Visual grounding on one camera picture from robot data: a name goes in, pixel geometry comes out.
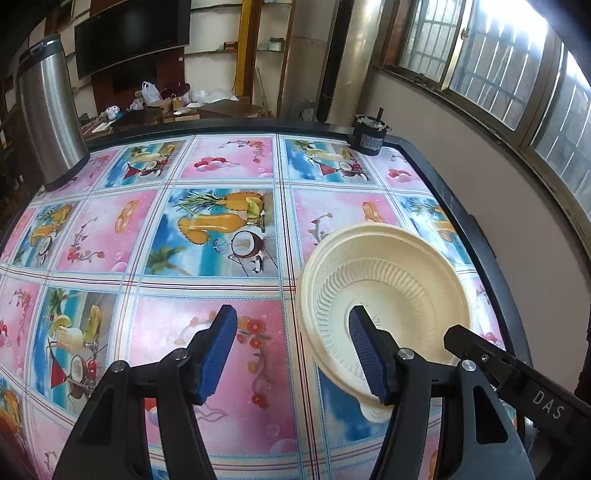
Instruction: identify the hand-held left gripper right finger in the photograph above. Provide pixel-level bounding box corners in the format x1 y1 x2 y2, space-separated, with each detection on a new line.
348 304 537 480

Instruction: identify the standing air conditioner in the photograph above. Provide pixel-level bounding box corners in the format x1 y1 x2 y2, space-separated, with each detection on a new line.
281 0 370 123

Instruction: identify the cream plastic plate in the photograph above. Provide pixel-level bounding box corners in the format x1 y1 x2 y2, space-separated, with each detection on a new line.
295 223 474 407

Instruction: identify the low wooden table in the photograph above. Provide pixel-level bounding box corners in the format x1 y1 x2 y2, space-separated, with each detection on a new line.
111 99 264 129

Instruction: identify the black cylindrical device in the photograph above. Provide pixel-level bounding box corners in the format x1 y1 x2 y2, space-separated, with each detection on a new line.
351 108 391 155

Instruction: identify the black-edged dining table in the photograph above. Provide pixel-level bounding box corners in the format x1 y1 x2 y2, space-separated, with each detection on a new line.
0 117 536 480

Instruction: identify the wooden wall shelf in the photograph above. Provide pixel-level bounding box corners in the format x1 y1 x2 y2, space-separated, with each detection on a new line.
185 0 296 116

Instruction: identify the printed plastic tablecloth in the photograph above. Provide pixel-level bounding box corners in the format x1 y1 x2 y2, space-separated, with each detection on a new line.
0 134 509 480

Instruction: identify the black television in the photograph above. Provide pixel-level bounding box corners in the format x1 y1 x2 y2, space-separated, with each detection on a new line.
74 0 192 79

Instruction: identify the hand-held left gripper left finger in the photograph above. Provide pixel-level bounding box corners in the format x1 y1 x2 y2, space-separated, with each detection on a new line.
51 304 239 480

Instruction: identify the cream plastic bowl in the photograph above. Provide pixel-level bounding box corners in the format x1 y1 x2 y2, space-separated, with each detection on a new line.
358 392 393 423

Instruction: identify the stainless steel thermos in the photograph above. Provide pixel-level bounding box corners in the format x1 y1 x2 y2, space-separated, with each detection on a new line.
16 34 90 192

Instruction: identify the barred window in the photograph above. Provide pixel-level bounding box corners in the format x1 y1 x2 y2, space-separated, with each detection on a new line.
379 0 591 204

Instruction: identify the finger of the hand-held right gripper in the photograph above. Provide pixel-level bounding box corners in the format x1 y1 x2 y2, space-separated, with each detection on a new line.
443 324 516 385

